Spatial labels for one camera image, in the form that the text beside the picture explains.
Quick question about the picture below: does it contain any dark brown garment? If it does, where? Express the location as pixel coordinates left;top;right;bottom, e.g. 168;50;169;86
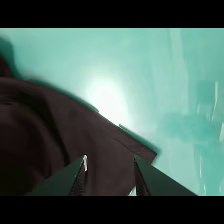
0;54;158;197

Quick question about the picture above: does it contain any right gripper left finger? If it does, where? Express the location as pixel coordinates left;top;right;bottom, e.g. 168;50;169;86
24;154;89;197

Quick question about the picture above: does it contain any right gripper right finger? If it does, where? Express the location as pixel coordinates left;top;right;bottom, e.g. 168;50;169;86
133;155;198;197

